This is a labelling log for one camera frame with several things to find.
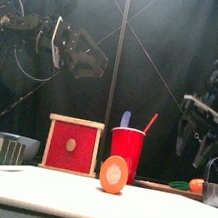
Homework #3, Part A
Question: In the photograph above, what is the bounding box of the orange toy carrot bottom piece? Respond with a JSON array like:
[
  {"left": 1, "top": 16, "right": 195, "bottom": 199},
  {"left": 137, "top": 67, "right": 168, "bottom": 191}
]
[{"left": 96, "top": 153, "right": 133, "bottom": 197}]

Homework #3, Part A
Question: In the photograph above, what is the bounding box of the white flat plate board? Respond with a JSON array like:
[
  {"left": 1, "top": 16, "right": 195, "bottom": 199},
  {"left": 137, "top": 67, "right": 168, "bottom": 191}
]
[{"left": 0, "top": 159, "right": 218, "bottom": 218}]

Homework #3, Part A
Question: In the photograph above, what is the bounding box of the orange toy fruit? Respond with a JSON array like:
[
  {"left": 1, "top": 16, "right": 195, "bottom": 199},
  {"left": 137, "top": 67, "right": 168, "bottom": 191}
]
[{"left": 187, "top": 176, "right": 206, "bottom": 196}]

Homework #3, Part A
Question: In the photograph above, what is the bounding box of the red straw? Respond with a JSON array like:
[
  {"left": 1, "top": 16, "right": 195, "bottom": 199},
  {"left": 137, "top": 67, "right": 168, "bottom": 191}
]
[{"left": 142, "top": 111, "right": 160, "bottom": 136}]

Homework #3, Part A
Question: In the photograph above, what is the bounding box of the green toy vegetable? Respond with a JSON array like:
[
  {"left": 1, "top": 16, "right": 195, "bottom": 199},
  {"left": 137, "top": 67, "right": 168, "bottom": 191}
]
[{"left": 167, "top": 179, "right": 191, "bottom": 193}]

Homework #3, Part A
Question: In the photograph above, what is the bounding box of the wooden cutting board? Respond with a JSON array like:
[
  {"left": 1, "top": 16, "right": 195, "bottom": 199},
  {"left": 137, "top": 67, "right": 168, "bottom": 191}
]
[{"left": 132, "top": 178, "right": 206, "bottom": 203}]

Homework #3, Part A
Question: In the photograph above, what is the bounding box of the red plastic cup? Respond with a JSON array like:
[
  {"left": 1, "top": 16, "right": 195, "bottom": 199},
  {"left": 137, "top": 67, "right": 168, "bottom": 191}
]
[{"left": 102, "top": 124, "right": 148, "bottom": 187}]

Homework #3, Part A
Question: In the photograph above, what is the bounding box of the blue stick in cup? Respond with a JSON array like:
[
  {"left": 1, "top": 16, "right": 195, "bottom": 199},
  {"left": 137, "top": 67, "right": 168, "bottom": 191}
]
[{"left": 119, "top": 109, "right": 133, "bottom": 130}]

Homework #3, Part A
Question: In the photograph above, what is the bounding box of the red wooden box with knob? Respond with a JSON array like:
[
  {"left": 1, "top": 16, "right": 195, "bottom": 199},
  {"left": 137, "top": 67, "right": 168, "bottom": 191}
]
[{"left": 37, "top": 111, "right": 107, "bottom": 180}]

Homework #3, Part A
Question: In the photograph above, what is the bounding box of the grey bowl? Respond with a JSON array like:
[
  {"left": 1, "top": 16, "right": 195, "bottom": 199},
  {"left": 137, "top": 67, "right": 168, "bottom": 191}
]
[{"left": 0, "top": 130, "right": 43, "bottom": 165}]

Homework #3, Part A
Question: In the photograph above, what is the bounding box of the grey vertical frame pole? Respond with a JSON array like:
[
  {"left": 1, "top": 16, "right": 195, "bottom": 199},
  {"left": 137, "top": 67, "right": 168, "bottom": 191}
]
[{"left": 94, "top": 0, "right": 132, "bottom": 176}]

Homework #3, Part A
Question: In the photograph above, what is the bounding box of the metal cup with handle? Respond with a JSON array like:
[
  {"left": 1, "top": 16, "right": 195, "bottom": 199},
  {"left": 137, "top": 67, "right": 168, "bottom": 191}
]
[{"left": 198, "top": 154, "right": 218, "bottom": 209}]

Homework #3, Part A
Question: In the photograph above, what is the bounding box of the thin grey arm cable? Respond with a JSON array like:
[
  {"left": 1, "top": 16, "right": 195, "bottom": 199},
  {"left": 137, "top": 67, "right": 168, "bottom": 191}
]
[{"left": 8, "top": 46, "right": 64, "bottom": 86}]

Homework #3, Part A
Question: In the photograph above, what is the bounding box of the diagonal frame brace wire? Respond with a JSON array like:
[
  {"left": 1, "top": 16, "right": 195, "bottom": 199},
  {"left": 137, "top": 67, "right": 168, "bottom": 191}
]
[
  {"left": 0, "top": 0, "right": 170, "bottom": 164},
  {"left": 80, "top": 0, "right": 205, "bottom": 114}
]

